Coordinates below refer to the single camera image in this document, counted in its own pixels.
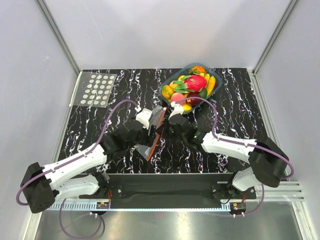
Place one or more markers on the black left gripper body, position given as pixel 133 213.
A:
pixel 144 139

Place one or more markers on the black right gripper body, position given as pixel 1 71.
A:
pixel 180 135

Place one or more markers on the clear zip top bag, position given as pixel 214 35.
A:
pixel 145 151

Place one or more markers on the pink peach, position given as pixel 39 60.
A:
pixel 178 98

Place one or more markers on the yellow green mango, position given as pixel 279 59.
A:
pixel 167 92

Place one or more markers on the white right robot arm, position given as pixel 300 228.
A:
pixel 267 162

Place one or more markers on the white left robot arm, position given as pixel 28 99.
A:
pixel 42 186

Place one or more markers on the yellow lemon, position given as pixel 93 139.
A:
pixel 187 107

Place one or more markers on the green lime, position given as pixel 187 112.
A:
pixel 203 94

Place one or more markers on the pink dragon fruit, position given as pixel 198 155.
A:
pixel 190 84

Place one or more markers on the yellow banana bunch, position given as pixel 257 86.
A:
pixel 210 82

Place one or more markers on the orange pineapple toy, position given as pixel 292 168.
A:
pixel 197 70

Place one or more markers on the transparent blue plastic fruit tray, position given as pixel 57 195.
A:
pixel 181 73

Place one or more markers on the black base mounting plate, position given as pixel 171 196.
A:
pixel 215 185

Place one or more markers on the clear sheet with white dots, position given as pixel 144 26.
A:
pixel 93 89

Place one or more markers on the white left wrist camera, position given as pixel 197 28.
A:
pixel 144 117

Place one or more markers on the white slotted cable duct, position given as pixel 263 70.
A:
pixel 104 206

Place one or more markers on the aluminium frame rail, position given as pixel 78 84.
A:
pixel 286 191

